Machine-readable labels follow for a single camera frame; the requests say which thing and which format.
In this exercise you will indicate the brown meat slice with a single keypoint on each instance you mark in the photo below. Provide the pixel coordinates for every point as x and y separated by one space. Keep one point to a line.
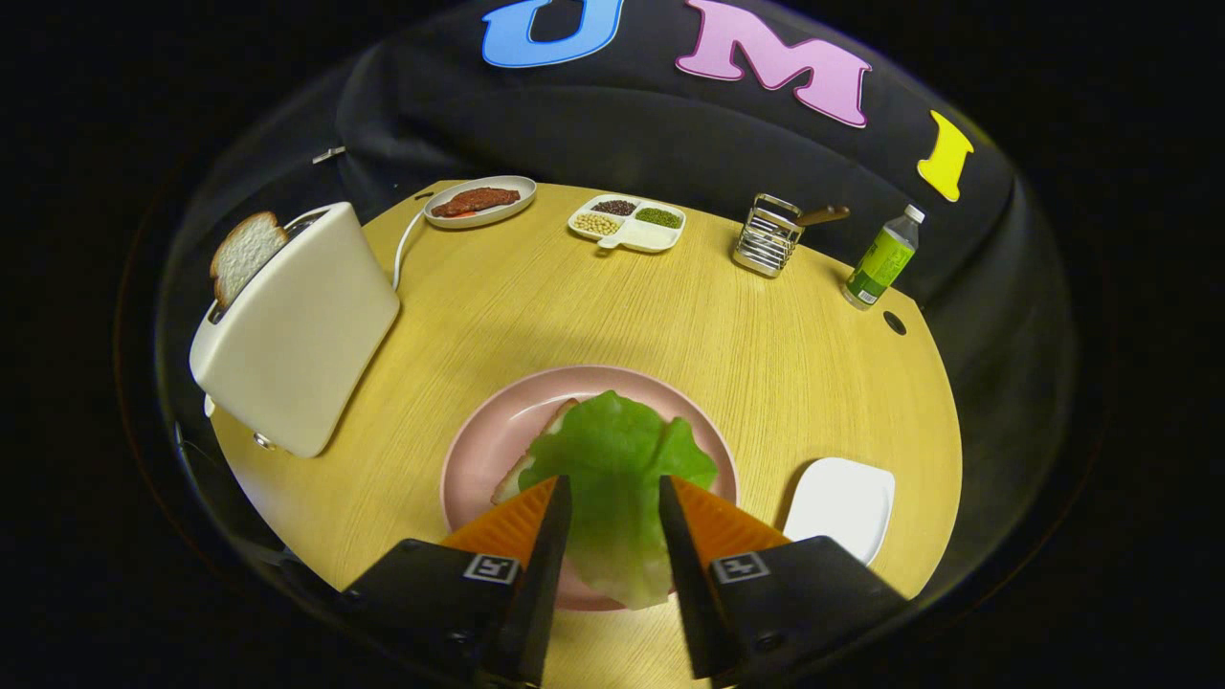
476 201

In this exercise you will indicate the silver clip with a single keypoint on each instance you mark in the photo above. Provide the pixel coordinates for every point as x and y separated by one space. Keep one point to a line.
328 154

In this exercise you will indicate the dark red beans pile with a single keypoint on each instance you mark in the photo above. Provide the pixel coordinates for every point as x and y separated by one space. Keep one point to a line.
614 207

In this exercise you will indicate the white toaster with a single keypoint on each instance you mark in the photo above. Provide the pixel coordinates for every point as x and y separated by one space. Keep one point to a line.
297 335

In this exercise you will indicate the white oval plate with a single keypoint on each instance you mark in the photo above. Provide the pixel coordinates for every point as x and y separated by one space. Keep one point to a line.
522 187

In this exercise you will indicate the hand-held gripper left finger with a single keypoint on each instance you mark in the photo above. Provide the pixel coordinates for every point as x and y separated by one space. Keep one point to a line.
545 584

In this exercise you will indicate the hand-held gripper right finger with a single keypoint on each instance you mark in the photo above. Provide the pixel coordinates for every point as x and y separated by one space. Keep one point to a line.
684 584

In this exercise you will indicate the green beans pile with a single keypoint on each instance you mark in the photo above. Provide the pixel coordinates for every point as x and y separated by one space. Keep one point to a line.
659 217

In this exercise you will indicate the bread slice under ham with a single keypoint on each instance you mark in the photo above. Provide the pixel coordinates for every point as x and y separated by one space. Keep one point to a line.
517 476

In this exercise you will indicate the green lettuce leaf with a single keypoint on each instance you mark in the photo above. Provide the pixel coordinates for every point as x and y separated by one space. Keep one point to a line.
612 459

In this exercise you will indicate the white square plate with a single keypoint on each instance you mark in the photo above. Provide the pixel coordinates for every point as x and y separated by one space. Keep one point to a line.
842 502

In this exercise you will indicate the plain white bread slice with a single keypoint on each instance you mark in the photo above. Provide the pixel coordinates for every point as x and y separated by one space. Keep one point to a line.
244 254

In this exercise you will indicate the green label plastic bottle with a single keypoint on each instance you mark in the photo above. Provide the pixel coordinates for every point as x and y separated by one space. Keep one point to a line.
880 263

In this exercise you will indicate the black backdrop cloth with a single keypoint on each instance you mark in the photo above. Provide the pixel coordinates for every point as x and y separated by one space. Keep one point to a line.
670 144

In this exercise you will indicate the yellow beans pile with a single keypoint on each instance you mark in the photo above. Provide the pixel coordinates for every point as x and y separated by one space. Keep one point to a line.
596 224

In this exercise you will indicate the white divided dish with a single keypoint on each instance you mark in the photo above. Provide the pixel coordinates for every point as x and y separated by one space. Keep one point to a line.
651 237

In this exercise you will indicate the pink round plate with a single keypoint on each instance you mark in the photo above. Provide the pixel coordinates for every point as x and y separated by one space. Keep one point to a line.
498 431

